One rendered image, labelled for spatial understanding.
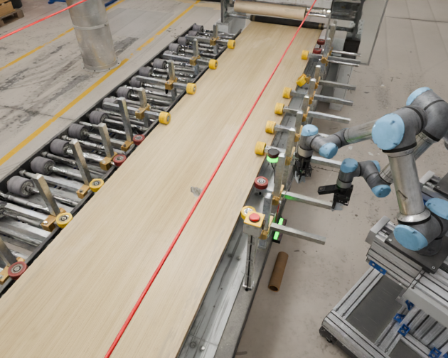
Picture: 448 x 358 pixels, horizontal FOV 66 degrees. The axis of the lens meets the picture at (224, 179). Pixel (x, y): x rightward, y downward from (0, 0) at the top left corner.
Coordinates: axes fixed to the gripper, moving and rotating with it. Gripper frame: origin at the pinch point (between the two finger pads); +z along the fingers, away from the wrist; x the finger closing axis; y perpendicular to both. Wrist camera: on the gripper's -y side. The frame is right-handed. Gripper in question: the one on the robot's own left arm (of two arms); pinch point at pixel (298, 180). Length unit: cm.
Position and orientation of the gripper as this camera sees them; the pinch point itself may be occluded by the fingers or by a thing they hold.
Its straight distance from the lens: 192.2
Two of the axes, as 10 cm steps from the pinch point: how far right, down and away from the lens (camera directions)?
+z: -0.1, 7.6, 6.5
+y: 0.1, 6.5, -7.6
